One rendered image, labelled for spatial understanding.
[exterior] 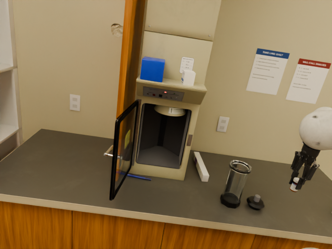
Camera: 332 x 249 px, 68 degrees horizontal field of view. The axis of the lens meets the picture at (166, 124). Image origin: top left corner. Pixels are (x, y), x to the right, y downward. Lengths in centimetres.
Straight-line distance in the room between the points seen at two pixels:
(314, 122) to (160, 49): 72
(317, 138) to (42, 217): 122
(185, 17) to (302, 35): 87
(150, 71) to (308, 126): 65
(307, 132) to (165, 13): 76
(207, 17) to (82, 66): 90
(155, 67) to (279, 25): 92
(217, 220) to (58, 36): 141
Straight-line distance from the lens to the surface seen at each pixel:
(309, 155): 138
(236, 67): 171
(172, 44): 121
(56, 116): 192
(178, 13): 120
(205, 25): 121
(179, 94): 116
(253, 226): 133
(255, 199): 142
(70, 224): 139
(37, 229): 149
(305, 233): 145
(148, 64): 111
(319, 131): 83
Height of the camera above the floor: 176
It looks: 22 degrees down
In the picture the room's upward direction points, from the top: 9 degrees clockwise
